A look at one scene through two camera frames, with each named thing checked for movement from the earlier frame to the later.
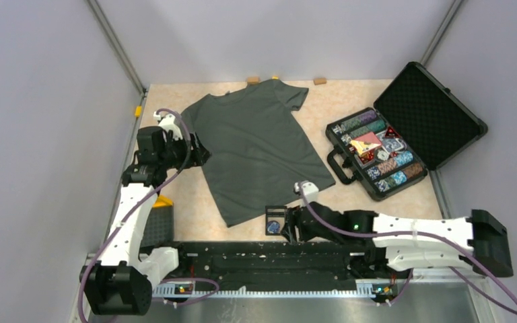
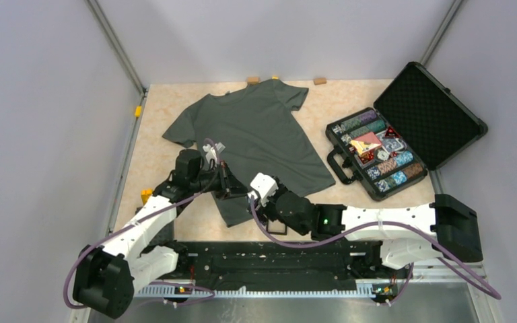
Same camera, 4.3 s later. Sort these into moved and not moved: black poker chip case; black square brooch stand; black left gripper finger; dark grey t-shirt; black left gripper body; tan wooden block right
Moved: black left gripper finger; black left gripper body
Not moved: tan wooden block right; dark grey t-shirt; black square brooch stand; black poker chip case
